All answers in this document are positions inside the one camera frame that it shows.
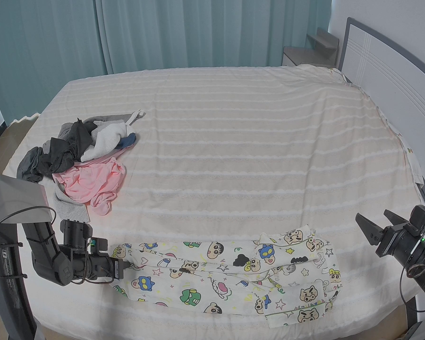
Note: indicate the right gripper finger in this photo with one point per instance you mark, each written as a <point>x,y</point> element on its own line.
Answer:
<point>395,218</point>
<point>368,230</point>

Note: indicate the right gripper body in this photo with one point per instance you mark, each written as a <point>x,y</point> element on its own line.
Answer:
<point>398,243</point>

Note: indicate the light grey knitted garment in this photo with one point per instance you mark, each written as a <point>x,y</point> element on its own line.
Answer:
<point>69,207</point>

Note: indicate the white printed pyjama top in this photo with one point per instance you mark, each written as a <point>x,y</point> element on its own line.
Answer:
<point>233,278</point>

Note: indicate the grey bedside table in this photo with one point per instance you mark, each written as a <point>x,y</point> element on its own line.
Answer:
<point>304,53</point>

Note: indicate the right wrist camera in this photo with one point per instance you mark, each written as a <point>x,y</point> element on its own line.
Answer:
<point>420,218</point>

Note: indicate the bed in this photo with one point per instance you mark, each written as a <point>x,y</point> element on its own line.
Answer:
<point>233,119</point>

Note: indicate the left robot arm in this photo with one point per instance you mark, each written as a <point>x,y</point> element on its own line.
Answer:
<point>17,232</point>

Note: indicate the pile of clothes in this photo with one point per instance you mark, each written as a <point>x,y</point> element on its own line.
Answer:
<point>81,140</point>

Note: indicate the blue-green curtain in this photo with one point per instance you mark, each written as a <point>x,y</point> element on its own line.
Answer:
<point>205,16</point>
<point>42,37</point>

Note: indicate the pink garment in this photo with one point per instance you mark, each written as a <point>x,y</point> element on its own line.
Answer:
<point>92,182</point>

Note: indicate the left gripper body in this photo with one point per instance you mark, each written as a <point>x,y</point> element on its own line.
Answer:
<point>108,266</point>

